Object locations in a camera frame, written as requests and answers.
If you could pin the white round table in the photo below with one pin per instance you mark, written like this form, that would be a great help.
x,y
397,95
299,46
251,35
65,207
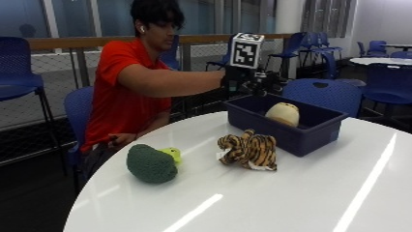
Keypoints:
x,y
381,60

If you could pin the striped tiger soft toy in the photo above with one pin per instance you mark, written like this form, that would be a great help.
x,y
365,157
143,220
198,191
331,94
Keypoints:
x,y
249,150

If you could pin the dark blue plastic bin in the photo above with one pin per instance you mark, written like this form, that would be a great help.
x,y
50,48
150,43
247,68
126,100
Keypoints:
x,y
297,129

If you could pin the blue chair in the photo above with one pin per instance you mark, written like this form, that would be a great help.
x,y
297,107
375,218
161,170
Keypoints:
x,y
325,95
19,77
293,48
375,47
171,56
319,45
389,85
78,109

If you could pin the the person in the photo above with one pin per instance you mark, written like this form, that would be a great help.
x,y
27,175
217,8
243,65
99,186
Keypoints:
x,y
125,83

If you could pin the white marker cube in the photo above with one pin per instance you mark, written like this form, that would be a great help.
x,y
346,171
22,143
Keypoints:
x,y
246,51

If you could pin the wooden handrail with mesh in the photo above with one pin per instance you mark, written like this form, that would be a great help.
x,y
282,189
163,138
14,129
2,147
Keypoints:
x,y
57,43

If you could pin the green turtle soft toy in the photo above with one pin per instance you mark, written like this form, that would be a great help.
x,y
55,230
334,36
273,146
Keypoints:
x,y
153,162

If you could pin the cream round soft toy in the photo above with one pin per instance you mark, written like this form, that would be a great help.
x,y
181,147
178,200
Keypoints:
x,y
283,113

